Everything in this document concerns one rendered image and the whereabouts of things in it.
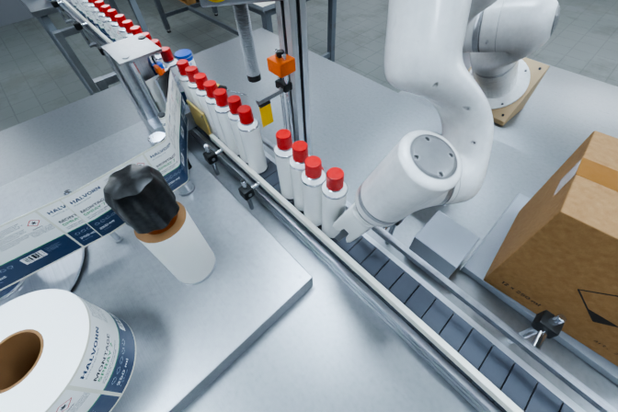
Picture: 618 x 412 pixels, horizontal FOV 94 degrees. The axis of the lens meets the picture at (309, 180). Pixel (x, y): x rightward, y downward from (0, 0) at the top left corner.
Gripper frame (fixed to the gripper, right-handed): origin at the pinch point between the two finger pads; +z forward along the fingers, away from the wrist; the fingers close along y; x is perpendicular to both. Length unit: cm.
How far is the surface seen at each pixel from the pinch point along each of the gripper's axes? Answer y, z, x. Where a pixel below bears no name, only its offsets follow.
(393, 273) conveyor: -1.8, 1.9, 13.3
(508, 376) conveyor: -1.1, -6.3, 36.4
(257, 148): 0.5, 7.4, -30.0
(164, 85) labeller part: 7, 12, -64
